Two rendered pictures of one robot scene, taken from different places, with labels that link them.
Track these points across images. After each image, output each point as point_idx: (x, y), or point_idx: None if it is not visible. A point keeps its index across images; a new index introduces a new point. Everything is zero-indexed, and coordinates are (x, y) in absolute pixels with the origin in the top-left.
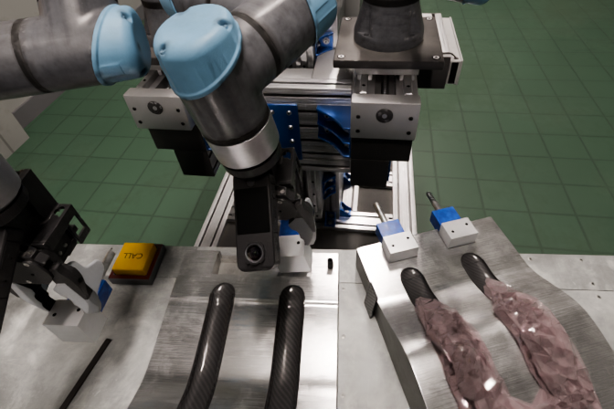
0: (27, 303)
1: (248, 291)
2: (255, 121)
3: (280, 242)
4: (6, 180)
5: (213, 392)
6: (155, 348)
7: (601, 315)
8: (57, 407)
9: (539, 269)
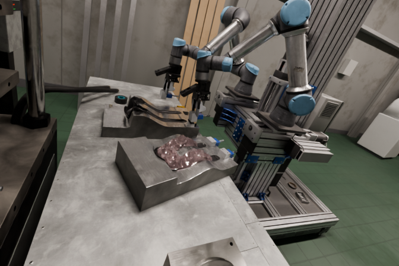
0: (164, 100)
1: (181, 115)
2: (200, 69)
3: (193, 111)
4: (177, 61)
5: (158, 111)
6: (162, 106)
7: (221, 200)
8: None
9: (229, 186)
